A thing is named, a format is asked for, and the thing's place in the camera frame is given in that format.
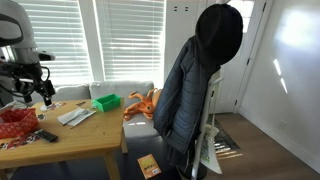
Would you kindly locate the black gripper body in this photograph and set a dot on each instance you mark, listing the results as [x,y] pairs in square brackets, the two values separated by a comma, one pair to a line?
[41,85]

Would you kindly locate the silver spoon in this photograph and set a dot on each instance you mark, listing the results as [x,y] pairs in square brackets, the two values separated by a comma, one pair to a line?
[76,117]

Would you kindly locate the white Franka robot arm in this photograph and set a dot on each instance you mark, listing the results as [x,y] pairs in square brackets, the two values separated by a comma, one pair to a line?
[16,33]

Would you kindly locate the red white patterned paper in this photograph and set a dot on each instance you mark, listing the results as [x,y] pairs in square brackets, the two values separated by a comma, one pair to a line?
[20,141]

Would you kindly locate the green plastic lunch box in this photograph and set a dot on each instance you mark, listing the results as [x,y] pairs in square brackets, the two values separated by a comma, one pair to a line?
[106,102]

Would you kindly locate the yellow box on floor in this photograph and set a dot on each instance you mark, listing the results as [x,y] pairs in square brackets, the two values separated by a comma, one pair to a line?
[149,165]

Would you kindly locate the large round cartoon sticker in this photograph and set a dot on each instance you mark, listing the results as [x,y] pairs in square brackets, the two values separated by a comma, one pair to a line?
[55,106]

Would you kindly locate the small cartoon sticker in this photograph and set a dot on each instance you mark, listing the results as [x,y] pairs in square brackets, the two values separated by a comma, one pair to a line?
[41,116]

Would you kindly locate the white paper towel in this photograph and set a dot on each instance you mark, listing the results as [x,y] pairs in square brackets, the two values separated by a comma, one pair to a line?
[68,117]

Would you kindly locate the small dark sticker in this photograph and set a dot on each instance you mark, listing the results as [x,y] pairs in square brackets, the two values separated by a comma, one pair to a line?
[81,103]

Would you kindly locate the black remote control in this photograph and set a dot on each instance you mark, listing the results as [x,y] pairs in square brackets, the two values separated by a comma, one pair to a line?
[46,135]

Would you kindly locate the white window blind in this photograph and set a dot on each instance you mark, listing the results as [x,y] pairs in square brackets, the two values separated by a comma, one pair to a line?
[131,40]
[63,40]

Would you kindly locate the light wooden table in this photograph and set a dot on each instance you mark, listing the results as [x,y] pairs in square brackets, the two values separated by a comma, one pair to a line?
[90,140]

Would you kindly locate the light grey sofa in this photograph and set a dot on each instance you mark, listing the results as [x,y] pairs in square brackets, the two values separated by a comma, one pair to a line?
[130,88]

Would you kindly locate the orange plush octopus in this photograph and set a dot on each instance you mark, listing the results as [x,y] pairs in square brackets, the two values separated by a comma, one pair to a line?
[143,106]

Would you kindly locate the dark blue rug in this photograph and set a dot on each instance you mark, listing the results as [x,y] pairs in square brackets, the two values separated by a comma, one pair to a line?
[133,146]

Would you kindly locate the dark grey puffer coat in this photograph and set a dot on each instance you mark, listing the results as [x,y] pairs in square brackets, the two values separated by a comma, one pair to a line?
[183,100]

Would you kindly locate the white coat rack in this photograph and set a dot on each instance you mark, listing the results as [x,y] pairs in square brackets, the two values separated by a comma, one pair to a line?
[203,126]

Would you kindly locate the white tote bag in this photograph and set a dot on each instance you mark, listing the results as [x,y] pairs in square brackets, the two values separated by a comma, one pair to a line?
[210,153]

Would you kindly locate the black hat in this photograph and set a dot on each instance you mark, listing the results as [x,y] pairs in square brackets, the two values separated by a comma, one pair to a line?
[218,33]

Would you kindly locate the dark striped doormat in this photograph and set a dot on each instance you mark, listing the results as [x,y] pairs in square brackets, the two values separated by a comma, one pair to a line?
[226,141]

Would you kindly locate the white door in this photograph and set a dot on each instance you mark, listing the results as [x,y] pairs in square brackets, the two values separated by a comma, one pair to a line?
[233,83]

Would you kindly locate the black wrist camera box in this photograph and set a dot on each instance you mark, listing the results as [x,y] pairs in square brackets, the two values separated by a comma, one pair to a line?
[25,91]

